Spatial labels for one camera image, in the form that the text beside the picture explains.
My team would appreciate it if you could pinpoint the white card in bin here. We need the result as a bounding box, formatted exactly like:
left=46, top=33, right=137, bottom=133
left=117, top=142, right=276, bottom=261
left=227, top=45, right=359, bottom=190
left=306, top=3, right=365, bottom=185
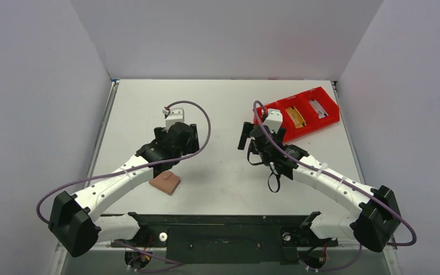
left=309, top=100, right=328, bottom=119

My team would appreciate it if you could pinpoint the brown leather card holder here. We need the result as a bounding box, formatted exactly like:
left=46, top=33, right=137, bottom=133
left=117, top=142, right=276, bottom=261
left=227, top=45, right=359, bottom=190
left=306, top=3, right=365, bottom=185
left=149, top=171, right=181, bottom=195

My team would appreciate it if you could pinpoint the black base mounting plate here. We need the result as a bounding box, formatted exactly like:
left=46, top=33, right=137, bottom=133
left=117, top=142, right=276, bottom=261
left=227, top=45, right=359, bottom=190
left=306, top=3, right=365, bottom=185
left=125, top=214, right=338, bottom=265

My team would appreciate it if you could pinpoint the yellow card in bin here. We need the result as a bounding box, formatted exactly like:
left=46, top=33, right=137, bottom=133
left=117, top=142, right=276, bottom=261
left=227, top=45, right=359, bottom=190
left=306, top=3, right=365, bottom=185
left=285, top=106, right=307, bottom=129

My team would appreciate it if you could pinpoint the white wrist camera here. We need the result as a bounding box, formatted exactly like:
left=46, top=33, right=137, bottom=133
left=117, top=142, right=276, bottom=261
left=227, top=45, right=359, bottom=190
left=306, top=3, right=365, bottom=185
left=163, top=107, right=184, bottom=131
left=262, top=108, right=283, bottom=134

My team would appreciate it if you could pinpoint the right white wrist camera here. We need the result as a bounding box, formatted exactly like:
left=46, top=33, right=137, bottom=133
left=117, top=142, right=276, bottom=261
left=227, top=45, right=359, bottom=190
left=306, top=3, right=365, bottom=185
left=262, top=108, right=283, bottom=134

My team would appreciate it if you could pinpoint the red three-compartment bin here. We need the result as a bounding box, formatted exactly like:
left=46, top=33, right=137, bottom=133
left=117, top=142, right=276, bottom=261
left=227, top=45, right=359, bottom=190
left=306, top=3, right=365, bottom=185
left=265, top=87, right=340, bottom=143

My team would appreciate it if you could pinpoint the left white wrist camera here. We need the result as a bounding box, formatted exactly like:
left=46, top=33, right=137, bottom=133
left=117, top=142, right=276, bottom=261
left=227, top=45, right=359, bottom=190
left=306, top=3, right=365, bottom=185
left=163, top=107, right=184, bottom=131

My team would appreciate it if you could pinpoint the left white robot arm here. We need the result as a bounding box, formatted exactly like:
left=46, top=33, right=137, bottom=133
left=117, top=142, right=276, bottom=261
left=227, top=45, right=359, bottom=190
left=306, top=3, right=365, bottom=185
left=48, top=122, right=200, bottom=257

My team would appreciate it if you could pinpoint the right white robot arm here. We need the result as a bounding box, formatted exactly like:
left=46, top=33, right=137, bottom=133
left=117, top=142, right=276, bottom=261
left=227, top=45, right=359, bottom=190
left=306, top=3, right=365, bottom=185
left=238, top=122, right=401, bottom=252

